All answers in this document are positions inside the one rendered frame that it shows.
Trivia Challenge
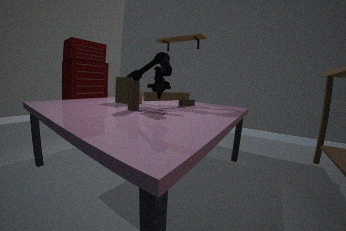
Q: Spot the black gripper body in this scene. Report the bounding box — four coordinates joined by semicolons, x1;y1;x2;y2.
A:
147;76;171;89

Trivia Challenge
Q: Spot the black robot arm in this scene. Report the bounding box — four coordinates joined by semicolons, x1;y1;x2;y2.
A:
127;52;172;81

